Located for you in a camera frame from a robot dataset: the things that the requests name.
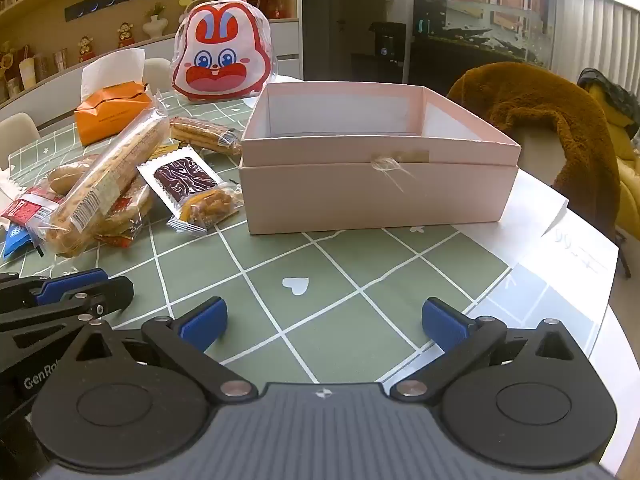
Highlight pink gift box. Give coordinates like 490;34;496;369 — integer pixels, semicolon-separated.
239;81;522;236

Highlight rabbit-shaped red white bag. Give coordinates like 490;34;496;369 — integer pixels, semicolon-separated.
170;0;273;103

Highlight beige chair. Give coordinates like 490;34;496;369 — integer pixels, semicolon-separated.
515;125;568;201

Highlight black water dispenser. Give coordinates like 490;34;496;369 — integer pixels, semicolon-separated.
350;21;407;83

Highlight orange tissue box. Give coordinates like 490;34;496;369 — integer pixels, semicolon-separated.
75;50;153;146

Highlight white paper sheet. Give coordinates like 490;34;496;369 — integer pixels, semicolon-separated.
510;167;621;321

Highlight chocolate cake packet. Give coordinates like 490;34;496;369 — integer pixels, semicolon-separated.
137;152;223;211

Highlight blue seaweed snack packet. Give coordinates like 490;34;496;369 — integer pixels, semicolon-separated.
2;221;41;261

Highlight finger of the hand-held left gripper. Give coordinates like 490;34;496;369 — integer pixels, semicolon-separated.
0;277;135;333
0;269;108;306

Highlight round cracker packet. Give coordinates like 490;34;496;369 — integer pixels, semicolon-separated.
95;180;153;248

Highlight white vase with plant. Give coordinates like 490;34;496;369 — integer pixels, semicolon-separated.
142;2;168;38

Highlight white dining chair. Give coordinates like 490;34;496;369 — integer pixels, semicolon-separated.
142;57;173;90
0;112;41;171

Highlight glass fish tank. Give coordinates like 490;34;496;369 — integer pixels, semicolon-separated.
412;0;556;71

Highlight biscuit stick packet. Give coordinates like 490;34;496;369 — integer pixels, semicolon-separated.
169;116;243;157

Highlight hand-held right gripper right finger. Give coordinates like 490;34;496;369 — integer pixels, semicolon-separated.
390;297;583;402

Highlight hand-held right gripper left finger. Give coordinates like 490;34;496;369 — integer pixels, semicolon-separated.
64;297;257;402

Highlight red snack packet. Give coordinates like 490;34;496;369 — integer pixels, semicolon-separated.
0;192;66;226

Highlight black tank cabinet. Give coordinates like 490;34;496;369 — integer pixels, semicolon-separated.
405;35;551;86

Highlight crumpled white paper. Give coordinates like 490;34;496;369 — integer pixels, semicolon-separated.
0;166;26;196

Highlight dark throw blanket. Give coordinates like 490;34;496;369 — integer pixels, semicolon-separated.
577;67;640;128

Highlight black wall strip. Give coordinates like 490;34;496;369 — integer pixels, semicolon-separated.
65;0;153;20

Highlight long bread packet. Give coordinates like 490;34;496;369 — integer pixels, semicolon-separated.
47;105;171;258

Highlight yellow armchair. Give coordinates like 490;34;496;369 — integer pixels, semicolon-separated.
587;85;640;240

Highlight white vertical blinds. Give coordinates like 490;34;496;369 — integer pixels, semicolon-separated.
552;0;640;91

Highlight clear bun packet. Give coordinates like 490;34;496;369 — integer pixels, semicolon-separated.
45;155;101;196

